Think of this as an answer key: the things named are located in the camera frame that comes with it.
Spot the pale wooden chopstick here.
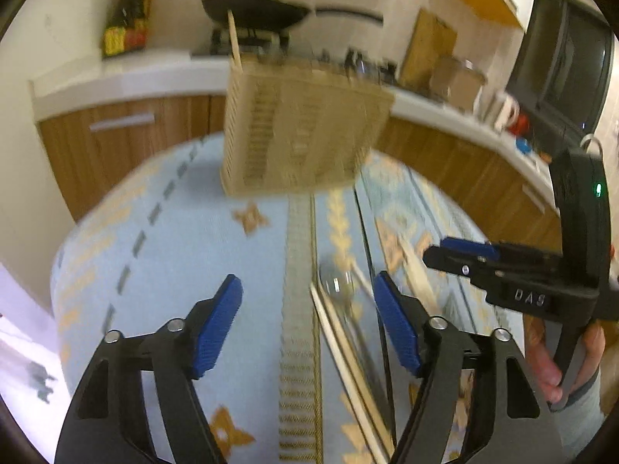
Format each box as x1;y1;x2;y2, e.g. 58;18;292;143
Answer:
309;286;393;462
316;283;388;445
351;263;377;298
397;236;438;312
227;10;243;66

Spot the wooden base cabinet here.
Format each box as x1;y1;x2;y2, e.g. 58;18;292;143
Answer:
36;94;564;252

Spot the black gas stove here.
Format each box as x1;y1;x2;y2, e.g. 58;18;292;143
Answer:
191;29;402;88

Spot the dark soy sauce bottle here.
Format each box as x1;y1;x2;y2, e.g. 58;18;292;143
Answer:
103;0;131;59

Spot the blue patterned tablecloth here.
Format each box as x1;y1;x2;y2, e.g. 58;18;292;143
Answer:
51;133;537;464

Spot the metal cabinet handle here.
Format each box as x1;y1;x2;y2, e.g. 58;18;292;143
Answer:
521;183;548;210
89;113;156;133

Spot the white kitchen countertop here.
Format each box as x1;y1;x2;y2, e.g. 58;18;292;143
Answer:
31;51;562;213

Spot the person's right hand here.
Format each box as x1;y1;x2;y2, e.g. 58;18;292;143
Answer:
523;319;606;405

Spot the black glass-front appliance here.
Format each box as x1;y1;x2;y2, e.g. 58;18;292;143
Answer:
505;0;617;131

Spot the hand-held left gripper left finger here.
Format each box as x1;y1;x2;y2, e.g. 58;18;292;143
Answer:
55;274;243;464

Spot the white electric kettle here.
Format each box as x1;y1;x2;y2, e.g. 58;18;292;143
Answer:
484;92;520;131

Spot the beige rice cooker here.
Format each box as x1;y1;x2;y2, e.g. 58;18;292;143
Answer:
429;55;486;112

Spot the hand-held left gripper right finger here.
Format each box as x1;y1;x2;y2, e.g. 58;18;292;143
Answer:
374;271;566;464

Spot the black wok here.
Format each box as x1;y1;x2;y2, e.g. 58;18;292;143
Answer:
200;0;385;32

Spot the cooking oil bottle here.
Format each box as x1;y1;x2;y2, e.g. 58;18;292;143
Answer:
123;0;153;51

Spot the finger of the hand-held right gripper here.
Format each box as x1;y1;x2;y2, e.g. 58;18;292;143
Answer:
441;238;565;272
422;245;500;289

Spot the wooden cutting board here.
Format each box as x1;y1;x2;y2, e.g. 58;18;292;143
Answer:
400;9;458;90

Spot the metal spoon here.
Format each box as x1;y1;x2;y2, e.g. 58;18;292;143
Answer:
318;255;390;428

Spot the beige plastic utensil basket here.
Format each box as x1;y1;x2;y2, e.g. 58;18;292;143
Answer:
220;53;395;199

